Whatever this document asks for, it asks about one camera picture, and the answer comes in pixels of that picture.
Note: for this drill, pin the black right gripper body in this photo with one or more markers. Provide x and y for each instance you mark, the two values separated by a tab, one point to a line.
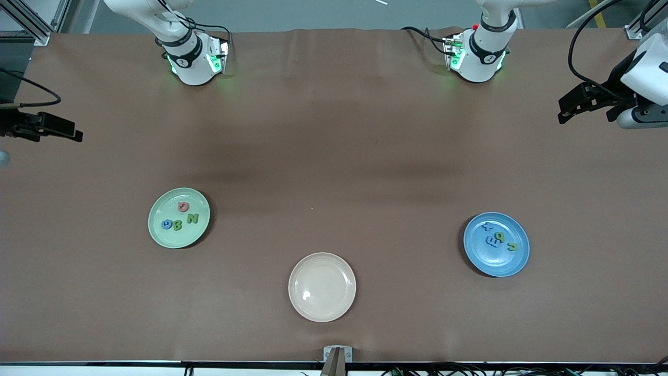
11	125

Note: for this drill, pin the aluminium frame profile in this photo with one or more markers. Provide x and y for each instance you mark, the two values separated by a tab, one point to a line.
26	21
639	26

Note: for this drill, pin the blue plate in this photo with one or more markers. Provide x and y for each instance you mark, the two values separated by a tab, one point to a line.
496	263

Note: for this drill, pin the green foam letter B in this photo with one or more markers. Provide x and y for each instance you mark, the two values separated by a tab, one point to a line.
177	225

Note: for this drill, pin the blue foam letter m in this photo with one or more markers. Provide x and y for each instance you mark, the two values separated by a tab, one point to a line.
491	241

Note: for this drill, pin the green plate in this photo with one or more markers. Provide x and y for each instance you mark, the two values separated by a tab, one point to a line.
177	240

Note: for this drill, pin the blue foam letter G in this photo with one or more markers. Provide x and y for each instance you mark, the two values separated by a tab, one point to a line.
164	224

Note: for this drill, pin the black table edge strip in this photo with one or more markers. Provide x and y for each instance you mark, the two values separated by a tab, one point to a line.
104	362

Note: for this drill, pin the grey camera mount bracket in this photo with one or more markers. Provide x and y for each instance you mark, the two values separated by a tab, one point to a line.
337	360

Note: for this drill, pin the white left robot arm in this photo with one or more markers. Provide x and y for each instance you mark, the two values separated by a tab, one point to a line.
482	62

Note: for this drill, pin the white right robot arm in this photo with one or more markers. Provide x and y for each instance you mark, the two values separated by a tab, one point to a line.
190	62

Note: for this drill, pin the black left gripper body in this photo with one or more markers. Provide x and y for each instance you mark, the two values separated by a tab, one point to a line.
619	82

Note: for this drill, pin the beige plate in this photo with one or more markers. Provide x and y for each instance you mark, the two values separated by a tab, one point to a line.
322	287

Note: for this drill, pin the red foam letter Q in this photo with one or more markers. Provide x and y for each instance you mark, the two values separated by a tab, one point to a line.
180	208

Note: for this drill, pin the brown table mat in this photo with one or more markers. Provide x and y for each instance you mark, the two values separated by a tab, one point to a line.
334	130

